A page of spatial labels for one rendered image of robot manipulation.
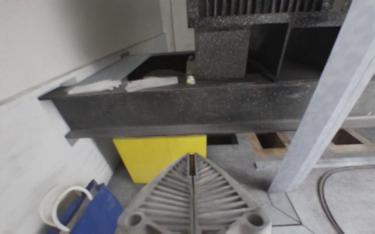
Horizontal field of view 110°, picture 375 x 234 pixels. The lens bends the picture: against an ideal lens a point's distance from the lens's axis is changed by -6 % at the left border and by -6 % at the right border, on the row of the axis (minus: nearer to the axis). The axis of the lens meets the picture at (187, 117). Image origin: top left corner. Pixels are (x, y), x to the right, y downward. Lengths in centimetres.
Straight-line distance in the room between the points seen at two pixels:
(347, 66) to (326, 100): 12
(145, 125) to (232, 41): 58
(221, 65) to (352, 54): 40
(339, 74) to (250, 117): 37
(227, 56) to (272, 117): 41
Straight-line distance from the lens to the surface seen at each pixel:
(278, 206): 105
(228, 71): 64
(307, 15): 70
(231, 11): 60
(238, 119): 78
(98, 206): 84
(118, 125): 87
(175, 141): 75
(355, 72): 69
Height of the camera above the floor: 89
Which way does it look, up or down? 34 degrees down
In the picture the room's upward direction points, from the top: 5 degrees counter-clockwise
